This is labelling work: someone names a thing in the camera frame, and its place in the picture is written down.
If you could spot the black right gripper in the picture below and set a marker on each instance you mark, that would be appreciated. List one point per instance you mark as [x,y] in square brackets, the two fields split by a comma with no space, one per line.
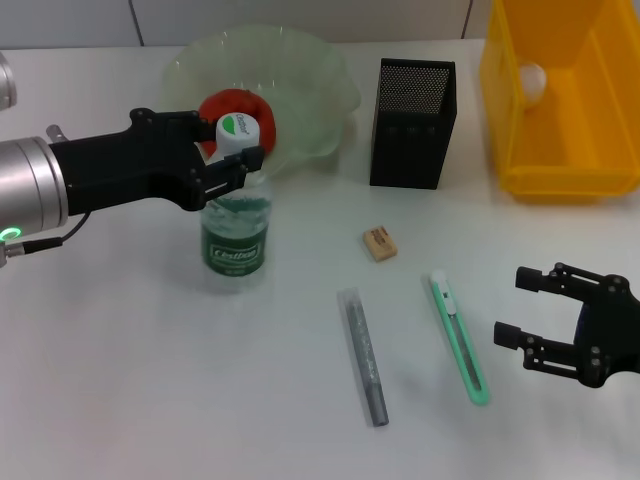
[615,335]

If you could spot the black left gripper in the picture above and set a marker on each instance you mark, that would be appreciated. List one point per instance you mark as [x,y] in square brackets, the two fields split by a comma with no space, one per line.
[125,165]

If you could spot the red-orange fruit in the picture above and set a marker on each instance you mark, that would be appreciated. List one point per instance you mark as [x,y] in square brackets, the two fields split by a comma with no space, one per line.
[235,102]

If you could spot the clear green-label water bottle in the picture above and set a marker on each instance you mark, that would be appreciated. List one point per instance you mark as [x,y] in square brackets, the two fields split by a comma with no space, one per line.
[235,250]

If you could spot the green utility knife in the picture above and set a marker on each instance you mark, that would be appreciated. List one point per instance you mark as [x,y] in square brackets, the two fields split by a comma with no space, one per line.
[457,335]

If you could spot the tan eraser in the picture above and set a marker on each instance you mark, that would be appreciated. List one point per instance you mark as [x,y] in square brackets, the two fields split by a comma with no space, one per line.
[381,243]

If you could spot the grey pen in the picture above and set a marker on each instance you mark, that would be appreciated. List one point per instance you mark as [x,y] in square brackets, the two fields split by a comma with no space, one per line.
[362,355]

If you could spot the white paper ball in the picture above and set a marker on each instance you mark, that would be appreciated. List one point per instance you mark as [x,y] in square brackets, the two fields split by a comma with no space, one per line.
[532,82]

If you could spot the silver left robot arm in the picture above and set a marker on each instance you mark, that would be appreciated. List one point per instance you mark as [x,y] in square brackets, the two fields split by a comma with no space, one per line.
[30,190]

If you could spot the green glass fruit plate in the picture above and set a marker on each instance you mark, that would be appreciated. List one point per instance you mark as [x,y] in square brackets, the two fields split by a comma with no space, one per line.
[310,100]

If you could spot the black mesh pen holder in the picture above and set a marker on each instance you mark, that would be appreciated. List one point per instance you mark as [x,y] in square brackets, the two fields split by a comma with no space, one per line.
[405,150]

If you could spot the yellow plastic bin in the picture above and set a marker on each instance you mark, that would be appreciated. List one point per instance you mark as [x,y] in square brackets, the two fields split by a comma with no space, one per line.
[575,140]

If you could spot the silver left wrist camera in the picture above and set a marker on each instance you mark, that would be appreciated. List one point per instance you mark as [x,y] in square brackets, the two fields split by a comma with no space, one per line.
[6,80]

